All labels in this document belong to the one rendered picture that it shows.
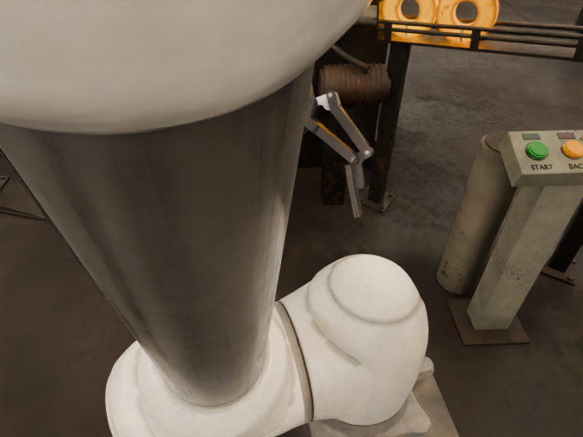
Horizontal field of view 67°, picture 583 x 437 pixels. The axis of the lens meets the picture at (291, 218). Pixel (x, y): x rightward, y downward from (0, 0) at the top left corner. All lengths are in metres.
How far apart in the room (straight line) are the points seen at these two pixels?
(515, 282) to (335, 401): 0.82
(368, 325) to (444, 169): 1.55
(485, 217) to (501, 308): 0.26
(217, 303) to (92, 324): 1.27
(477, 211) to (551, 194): 0.24
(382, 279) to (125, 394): 0.31
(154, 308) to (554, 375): 1.31
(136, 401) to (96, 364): 0.86
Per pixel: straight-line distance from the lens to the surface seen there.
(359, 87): 1.45
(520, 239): 1.16
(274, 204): 0.15
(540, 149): 1.04
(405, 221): 1.69
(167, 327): 0.22
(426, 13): 1.40
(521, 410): 1.34
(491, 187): 1.22
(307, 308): 0.54
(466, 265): 1.40
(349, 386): 0.54
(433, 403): 0.77
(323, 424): 0.70
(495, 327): 1.43
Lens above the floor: 1.10
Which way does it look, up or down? 42 degrees down
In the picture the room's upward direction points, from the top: straight up
